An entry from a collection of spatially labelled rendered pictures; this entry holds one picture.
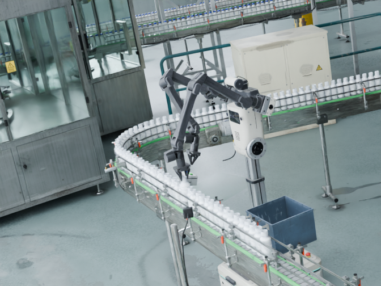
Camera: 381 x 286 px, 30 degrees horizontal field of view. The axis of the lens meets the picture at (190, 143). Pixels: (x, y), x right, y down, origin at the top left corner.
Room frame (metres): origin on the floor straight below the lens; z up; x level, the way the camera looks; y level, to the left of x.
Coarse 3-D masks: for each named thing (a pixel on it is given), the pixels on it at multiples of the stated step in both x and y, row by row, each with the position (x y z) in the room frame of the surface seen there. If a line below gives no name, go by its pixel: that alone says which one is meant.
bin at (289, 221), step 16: (256, 208) 4.26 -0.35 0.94; (272, 208) 4.30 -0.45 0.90; (288, 208) 4.33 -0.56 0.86; (304, 208) 4.15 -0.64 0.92; (272, 224) 3.95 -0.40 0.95; (288, 224) 3.99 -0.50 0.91; (304, 224) 4.04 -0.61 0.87; (272, 240) 3.97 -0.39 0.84; (288, 240) 3.99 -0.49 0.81; (304, 240) 4.03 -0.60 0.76
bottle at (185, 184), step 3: (183, 177) 4.33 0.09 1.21; (186, 177) 4.31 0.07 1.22; (183, 180) 4.30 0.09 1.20; (186, 180) 4.30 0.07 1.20; (180, 183) 4.32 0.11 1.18; (183, 183) 4.30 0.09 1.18; (186, 183) 4.30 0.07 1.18; (189, 183) 4.31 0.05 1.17; (180, 186) 4.30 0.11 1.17; (183, 186) 4.28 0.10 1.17; (186, 186) 4.28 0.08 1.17; (180, 189) 4.30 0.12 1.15; (183, 189) 4.28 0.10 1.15; (186, 189) 4.28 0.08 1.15; (183, 192) 4.29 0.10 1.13; (186, 192) 4.28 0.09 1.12; (186, 195) 4.28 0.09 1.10; (183, 198) 4.29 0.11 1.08; (186, 201) 4.29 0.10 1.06
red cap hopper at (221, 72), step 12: (156, 0) 11.66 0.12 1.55; (168, 0) 11.08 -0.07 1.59; (204, 0) 11.74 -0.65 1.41; (216, 12) 11.15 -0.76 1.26; (216, 36) 11.17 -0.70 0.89; (168, 48) 11.06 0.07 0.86; (168, 60) 11.66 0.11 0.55; (216, 60) 11.74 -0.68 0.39; (192, 72) 11.71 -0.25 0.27; (216, 72) 11.75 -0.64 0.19; (180, 84) 11.08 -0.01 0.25
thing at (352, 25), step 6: (354, 24) 10.40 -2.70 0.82; (354, 30) 10.39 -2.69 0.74; (354, 36) 10.39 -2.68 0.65; (354, 42) 10.39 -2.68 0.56; (354, 48) 10.39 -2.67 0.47; (354, 54) 10.39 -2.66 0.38; (354, 60) 10.39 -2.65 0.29; (354, 66) 10.42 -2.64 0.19; (354, 72) 10.44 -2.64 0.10; (354, 78) 10.40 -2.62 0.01
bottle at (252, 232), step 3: (252, 222) 3.57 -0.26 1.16; (255, 222) 3.56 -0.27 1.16; (249, 225) 3.55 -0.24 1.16; (252, 225) 3.54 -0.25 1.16; (255, 225) 3.54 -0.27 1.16; (252, 228) 3.54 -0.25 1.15; (249, 231) 3.55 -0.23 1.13; (252, 231) 3.54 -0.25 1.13; (249, 234) 3.54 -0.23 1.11; (252, 234) 3.53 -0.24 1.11; (249, 237) 3.55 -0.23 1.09; (252, 240) 3.53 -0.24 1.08; (252, 243) 3.53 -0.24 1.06; (255, 246) 3.53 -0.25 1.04; (252, 249) 3.54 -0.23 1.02; (255, 252) 3.53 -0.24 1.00
